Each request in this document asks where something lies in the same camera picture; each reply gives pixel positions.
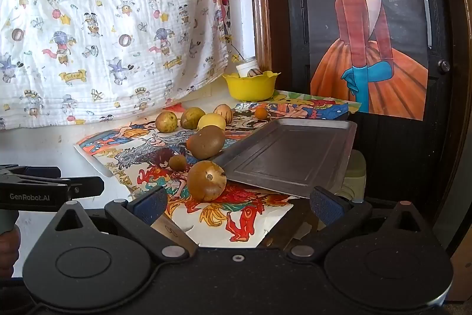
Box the yellow bear drawing sheet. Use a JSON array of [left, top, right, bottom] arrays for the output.
[[271, 90, 360, 113]]

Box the large brown kiwi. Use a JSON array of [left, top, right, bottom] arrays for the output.
[[189, 125, 225, 159]]

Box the red blue anime drawing sheet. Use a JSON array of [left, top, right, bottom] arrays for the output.
[[127, 101, 350, 142]]

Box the pale green container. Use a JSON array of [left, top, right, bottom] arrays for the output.
[[337, 149, 367, 201]]

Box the white cup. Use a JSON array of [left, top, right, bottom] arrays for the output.
[[236, 57, 259, 77]]

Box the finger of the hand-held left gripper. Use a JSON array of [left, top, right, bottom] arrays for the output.
[[66, 176, 105, 199], [0, 164, 62, 183]]

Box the wall poster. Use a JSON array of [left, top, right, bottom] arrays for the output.
[[297, 0, 429, 121]]

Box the yellow-green oval fruit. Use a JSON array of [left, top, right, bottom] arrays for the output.
[[179, 107, 206, 130], [155, 111, 179, 133]]

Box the printed blanket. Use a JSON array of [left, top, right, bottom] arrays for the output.
[[0, 0, 229, 131]]

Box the brown cardboard box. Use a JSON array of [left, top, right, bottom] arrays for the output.
[[446, 252, 472, 303]]

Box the small brown kiwi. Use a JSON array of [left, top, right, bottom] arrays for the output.
[[168, 154, 188, 172]]

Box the yellow lemon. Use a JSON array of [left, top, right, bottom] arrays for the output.
[[197, 113, 227, 132]]

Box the golden brown round fruit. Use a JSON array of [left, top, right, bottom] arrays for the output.
[[186, 160, 227, 202]]

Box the wooden door frame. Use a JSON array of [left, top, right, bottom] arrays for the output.
[[246, 0, 472, 253]]

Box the metal baking tray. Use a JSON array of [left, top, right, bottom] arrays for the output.
[[212, 118, 358, 199]]

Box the black door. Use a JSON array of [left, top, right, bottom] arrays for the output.
[[280, 0, 456, 220]]

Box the orange grey anime drawing sheet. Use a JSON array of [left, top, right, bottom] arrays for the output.
[[75, 128, 294, 249]]

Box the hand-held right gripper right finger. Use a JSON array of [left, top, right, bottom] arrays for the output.
[[287, 185, 435, 263]]

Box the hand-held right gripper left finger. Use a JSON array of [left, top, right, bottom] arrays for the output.
[[42, 185, 189, 263]]

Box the person's left hand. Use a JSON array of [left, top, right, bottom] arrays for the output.
[[0, 226, 21, 279]]

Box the yellow scalloped bowl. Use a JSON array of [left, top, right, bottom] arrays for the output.
[[222, 71, 281, 102]]

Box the yellow flower twig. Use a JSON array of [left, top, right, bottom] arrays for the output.
[[225, 35, 246, 65]]

